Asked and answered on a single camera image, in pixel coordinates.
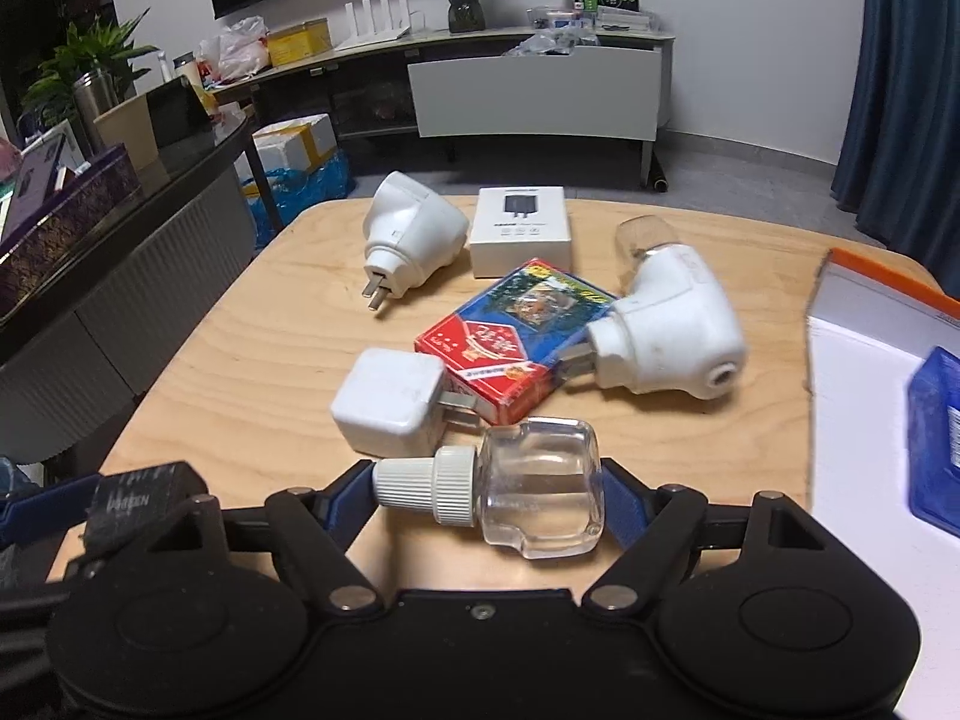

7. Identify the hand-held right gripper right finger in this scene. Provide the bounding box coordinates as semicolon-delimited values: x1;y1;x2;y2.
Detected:
583;457;835;614

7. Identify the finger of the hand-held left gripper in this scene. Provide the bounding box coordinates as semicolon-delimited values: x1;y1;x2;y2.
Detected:
0;474;100;545

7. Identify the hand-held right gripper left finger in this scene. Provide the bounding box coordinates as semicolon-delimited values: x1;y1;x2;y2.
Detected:
145;459;383;614

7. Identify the white cube charger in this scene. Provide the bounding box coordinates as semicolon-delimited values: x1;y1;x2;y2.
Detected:
331;347;481;459

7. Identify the clear glass bottle white cap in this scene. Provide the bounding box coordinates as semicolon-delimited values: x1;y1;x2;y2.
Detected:
373;418;606;561

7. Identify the black power adapter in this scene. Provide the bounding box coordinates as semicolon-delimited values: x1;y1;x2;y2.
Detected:
84;462;209;565

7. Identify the white plug-in heater with bottle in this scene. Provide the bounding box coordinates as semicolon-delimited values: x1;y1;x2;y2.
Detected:
559;217;750;397

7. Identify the red blue playing card box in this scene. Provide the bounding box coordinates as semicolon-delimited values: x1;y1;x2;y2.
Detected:
415;258;618;427

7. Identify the orange white cardboard box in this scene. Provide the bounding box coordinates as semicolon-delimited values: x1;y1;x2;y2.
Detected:
805;247;960;720

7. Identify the dark curved side desk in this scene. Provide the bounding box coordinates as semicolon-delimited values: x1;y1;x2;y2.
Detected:
0;114;260;470

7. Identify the purple patterned box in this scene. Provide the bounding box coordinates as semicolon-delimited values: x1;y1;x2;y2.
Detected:
0;144;144;325

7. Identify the small white charger box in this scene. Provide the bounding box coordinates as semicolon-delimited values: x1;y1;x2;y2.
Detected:
469;186;575;280

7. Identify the blue plastic bag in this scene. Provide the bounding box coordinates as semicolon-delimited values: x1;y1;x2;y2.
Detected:
238;148;358;250

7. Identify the blue tin box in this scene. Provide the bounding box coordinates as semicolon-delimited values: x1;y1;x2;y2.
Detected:
905;346;960;530

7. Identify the white yellow cardboard box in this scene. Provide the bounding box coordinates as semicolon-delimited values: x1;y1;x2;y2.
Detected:
250;114;338;175

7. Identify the beige paper cup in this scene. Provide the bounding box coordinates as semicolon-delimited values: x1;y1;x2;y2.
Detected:
93;94;162;172

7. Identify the stainless steel tumbler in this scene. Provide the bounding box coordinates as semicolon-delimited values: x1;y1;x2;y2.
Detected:
72;69;122;155

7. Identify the white tv cabinet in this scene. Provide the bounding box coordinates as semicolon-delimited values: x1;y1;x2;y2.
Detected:
201;21;676;193

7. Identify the large leafy potted plant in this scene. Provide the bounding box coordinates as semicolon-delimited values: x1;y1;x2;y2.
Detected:
21;15;160;132

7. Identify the red white plastic bag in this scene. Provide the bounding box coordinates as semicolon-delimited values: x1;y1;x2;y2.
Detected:
196;15;272;83

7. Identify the pile of clear packets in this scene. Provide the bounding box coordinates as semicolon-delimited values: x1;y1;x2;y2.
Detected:
501;34;601;59

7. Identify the white router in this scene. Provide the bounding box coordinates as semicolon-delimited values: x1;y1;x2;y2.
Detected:
334;0;413;52

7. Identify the blue curtain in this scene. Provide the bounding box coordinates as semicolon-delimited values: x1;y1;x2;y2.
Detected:
828;0;960;265

